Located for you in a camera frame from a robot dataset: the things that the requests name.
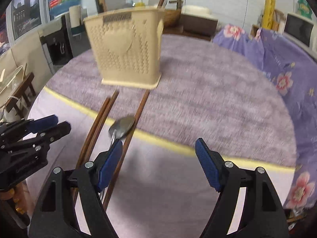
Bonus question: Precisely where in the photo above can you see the left hand orange glove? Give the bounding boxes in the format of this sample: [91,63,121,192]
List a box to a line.
[0,183,27,214]

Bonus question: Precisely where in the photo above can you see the dark wooden stool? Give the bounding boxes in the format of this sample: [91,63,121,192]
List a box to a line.
[4,72,36,119]

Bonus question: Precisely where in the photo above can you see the stainless steel spoon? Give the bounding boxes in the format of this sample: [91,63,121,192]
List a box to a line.
[97,115,135,202]

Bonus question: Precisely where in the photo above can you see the water dispenser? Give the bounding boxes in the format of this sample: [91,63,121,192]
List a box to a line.
[39,5,91,73]

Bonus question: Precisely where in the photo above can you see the cream plastic utensil holder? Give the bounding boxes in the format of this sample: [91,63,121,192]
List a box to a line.
[83,7,164,90]

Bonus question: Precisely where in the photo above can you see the purple striped tablecloth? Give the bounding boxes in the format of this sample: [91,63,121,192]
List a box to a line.
[26,35,296,237]

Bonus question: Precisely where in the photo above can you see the yellow soap bottle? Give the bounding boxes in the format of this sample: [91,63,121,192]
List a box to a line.
[134,0,146,8]

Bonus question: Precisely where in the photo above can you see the purple floral cloth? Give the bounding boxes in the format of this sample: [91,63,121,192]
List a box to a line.
[213,24,316,209]

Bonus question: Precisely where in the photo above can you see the woven basket basin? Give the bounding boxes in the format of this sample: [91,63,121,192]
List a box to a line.
[163,9,182,28]

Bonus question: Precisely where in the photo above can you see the bamboo faucet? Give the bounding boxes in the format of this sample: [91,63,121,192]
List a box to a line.
[169,0,183,10]

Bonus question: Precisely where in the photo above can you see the white rice cooker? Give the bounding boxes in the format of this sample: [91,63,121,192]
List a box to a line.
[180,5,218,36]

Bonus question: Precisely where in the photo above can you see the dark wooden counter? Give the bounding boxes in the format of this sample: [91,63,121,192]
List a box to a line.
[163,25,212,41]

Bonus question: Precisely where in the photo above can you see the white microwave oven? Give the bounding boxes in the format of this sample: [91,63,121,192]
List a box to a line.
[283,12,317,61]

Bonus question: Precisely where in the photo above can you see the yellow roll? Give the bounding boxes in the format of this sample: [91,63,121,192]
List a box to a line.
[262,0,276,30]

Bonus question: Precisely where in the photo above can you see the green stacked cups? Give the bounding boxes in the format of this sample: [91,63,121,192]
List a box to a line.
[297,0,312,19]

